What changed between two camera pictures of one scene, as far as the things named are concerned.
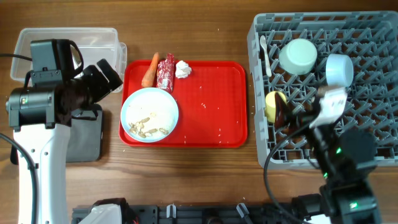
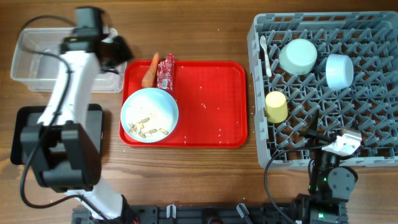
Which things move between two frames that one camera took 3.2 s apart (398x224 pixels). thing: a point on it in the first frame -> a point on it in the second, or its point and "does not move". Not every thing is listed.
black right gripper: (300, 122) -> (317, 139)
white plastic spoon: (263, 41) does not move
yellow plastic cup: (270, 102) does not move
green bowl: (298, 56) does not move
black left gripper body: (92, 86) -> (120, 52)
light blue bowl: (339, 70) does not move
